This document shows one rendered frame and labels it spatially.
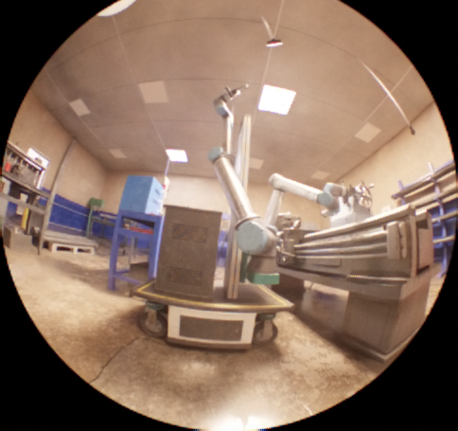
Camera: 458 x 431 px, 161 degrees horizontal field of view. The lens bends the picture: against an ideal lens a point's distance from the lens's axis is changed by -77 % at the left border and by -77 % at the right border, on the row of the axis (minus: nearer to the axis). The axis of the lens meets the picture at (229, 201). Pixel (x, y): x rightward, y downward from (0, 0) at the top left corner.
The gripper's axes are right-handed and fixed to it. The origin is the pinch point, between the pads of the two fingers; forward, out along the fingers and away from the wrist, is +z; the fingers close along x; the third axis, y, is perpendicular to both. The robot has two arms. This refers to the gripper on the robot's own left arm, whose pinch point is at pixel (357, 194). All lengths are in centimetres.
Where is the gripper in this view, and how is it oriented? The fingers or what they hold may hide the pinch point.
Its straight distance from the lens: 146.9
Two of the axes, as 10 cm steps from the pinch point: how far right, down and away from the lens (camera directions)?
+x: -0.6, 2.9, 9.6
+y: 1.0, -9.5, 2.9
